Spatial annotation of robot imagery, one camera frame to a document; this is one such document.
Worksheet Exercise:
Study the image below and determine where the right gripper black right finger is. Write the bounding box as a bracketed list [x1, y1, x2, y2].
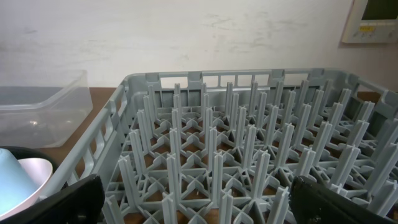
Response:
[289, 175, 395, 224]

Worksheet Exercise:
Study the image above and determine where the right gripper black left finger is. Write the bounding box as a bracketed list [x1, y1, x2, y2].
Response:
[1, 174, 105, 224]

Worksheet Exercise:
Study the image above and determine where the pink plastic bowl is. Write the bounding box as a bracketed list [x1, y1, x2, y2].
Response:
[1, 158, 53, 220]

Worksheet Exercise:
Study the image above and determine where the light blue plastic cup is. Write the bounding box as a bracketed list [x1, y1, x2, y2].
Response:
[1, 148, 38, 215]

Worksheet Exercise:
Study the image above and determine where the clear plastic waste bin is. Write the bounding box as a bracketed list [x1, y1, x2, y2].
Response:
[1, 70, 93, 148]

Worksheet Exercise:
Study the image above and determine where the grey dishwasher rack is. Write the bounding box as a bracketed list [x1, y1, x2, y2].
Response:
[40, 68, 397, 223]

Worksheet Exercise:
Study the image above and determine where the round black tray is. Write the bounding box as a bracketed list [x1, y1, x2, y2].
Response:
[1, 146, 58, 172]

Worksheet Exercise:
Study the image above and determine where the white wall control panel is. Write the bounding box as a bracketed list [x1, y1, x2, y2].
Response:
[341, 0, 397, 44]

